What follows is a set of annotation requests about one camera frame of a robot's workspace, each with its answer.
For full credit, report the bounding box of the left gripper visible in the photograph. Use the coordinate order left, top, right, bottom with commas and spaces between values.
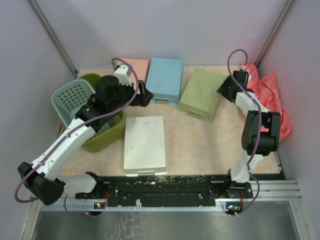
108, 78, 154, 114

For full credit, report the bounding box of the pink perforated tray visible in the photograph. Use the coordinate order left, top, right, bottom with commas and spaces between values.
123, 58, 150, 82

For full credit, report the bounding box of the blue perforated tray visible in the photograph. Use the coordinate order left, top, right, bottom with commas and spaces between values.
146, 57, 183, 105

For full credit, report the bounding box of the light green perforated tray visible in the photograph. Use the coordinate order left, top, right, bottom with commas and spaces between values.
178, 67, 227, 122

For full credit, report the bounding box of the white perforated tray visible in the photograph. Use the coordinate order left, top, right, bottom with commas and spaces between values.
124, 116, 168, 177

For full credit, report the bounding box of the teal perforated basket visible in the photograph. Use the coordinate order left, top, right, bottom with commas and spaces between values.
50, 78, 95, 130

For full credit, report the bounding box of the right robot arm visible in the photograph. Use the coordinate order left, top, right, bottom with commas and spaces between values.
217, 70, 281, 198

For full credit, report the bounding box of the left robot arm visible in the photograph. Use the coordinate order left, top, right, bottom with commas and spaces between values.
17, 75, 154, 205

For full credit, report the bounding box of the red plastic bag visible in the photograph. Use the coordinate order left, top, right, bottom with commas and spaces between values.
247, 62, 292, 142

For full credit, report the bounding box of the olive green plastic tub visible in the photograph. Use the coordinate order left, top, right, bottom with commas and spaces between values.
75, 73, 126, 153

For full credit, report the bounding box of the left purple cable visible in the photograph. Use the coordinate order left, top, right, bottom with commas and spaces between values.
13, 57, 139, 220

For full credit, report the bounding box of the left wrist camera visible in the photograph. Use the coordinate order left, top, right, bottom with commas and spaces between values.
113, 65, 132, 86

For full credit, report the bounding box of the grey slotted cable duct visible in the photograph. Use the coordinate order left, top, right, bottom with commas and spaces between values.
39, 201, 246, 212

